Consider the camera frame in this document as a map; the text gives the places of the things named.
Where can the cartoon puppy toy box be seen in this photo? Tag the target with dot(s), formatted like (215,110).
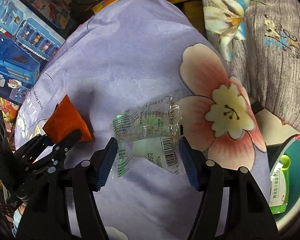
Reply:
(0,105)

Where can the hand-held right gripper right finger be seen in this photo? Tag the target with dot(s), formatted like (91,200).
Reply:
(190,165)

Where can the clear green printed wrapper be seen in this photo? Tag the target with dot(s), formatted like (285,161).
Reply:
(145,130)

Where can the green white packet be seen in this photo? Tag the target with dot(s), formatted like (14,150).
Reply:
(280,187)

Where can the blue toy set box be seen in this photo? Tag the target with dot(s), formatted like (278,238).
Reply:
(15,50)

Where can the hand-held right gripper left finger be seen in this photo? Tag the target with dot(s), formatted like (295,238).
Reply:
(106,165)

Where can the teal plastic bucket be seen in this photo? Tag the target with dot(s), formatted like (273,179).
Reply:
(296,180)

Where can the yellow paper packet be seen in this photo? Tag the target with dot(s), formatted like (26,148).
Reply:
(107,2)

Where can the dark toy set box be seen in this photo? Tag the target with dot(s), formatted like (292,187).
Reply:
(50,7)

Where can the grey floral bedsheet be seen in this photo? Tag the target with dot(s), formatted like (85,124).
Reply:
(277,80)

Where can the purple floral tablecloth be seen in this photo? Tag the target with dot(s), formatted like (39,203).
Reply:
(127,55)

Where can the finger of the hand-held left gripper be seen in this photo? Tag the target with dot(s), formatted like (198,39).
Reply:
(40,142)
(70,137)

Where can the orange snack wrapper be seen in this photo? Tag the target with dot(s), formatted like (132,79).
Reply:
(65,120)

